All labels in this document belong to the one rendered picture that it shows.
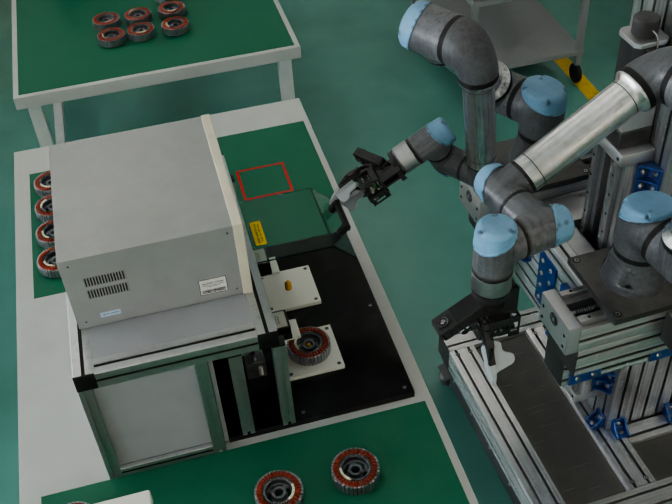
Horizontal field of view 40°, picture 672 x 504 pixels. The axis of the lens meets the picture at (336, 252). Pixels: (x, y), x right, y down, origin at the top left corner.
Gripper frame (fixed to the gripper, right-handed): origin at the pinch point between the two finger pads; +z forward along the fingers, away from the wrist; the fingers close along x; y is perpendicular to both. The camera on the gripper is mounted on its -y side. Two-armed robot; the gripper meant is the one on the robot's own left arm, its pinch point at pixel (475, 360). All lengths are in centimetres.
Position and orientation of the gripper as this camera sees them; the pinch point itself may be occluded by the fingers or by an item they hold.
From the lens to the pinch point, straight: 190.0
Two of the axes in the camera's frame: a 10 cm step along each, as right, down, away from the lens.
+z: 0.5, 7.4, 6.7
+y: 9.5, -2.4, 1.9
